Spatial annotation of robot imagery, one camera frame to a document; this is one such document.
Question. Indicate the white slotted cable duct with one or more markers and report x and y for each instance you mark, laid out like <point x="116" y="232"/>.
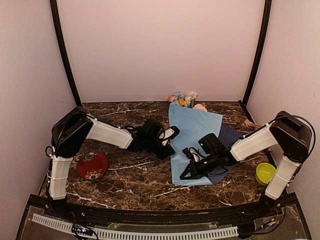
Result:
<point x="108" y="234"/>

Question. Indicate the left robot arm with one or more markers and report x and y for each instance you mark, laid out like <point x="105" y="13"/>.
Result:
<point x="77" y="127"/>

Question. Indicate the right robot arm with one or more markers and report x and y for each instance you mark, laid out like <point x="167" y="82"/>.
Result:
<point x="295" y="135"/>

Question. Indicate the yellow-green bowl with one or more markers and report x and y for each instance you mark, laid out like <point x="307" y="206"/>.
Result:
<point x="264" y="173"/>

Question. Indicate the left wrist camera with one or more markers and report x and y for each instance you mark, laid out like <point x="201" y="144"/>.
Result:
<point x="169" y="134"/>

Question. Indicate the pink and blue fake flower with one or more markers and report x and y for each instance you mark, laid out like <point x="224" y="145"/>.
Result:
<point x="198" y="106"/>

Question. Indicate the black right corner post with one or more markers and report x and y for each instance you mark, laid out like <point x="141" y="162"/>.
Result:
<point x="258" y="53"/>

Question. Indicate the black front frame rail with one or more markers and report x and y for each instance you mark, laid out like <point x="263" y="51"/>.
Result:
<point x="96" y="216"/>

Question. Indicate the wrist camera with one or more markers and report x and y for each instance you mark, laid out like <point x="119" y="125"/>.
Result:
<point x="169" y="134"/>
<point x="193" y="154"/>

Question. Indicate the black left corner post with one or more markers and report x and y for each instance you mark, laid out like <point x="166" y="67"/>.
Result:
<point x="63" y="51"/>

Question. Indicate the black corner post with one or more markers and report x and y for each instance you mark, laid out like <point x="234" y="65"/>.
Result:
<point x="258" y="53"/>
<point x="63" y="51"/>

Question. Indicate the red floral plate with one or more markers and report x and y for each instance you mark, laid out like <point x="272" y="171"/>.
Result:
<point x="92" y="166"/>

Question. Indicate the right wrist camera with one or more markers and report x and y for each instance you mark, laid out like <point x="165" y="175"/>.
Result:
<point x="193" y="154"/>

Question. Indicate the blue wrapping paper sheet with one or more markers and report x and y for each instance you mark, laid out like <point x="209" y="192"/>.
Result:
<point x="193" y="125"/>

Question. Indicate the beige satin ribbon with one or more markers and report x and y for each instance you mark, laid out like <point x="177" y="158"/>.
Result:
<point x="248" y="123"/>

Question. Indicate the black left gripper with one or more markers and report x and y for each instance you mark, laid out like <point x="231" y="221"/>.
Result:
<point x="168" y="151"/>

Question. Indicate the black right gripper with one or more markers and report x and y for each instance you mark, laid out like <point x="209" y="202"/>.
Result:
<point x="195" y="173"/>

